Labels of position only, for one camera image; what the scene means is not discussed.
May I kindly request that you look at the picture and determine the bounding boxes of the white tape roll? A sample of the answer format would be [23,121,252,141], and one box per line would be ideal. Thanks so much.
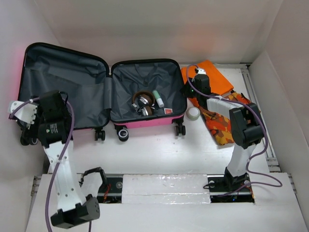
[186,107,200,121]

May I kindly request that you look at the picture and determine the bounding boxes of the pink suitcase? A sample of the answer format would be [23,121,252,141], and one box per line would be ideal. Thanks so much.
[18,43,187,141]

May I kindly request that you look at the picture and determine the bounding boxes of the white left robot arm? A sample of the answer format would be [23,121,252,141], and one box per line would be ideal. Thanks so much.
[38,90,108,232]

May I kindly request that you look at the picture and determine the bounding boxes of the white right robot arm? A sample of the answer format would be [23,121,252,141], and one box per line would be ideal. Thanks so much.
[182,73,267,195]

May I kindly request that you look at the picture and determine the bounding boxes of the red card deck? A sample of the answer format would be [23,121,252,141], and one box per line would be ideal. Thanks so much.
[164,108,173,115]

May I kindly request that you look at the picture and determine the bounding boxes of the green white tube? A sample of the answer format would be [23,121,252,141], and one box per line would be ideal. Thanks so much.
[152,90,164,108]

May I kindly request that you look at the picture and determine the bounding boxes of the orange camouflage cloth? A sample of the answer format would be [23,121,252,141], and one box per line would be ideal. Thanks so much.
[197,91,264,149]

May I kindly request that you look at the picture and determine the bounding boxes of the brown headphones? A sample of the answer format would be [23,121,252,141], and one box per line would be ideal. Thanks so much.
[131,90,155,116]

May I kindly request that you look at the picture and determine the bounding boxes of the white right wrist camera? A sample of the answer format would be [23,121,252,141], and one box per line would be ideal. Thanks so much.
[195,68,207,75]

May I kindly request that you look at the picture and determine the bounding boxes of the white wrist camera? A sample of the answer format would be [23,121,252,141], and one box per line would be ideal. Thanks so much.
[195,68,207,75]
[8,101,38,125]

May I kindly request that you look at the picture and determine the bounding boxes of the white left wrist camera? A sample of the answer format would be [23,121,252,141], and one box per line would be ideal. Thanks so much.
[8,101,38,125]

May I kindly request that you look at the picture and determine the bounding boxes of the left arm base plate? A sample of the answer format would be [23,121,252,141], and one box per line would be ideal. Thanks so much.
[77,176,124,203]

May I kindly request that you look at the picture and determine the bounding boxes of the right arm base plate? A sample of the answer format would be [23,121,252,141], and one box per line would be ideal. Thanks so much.
[203,174,254,203]

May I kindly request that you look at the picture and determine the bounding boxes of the aluminium rail right edge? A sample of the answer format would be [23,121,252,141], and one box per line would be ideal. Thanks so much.
[241,64,297,194]

